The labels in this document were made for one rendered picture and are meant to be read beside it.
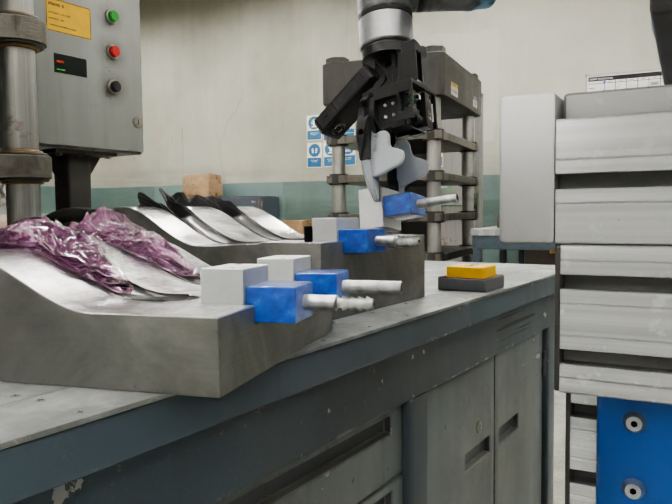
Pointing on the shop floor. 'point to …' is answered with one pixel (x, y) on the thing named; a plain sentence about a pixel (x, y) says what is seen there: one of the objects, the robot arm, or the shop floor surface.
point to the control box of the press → (87, 90)
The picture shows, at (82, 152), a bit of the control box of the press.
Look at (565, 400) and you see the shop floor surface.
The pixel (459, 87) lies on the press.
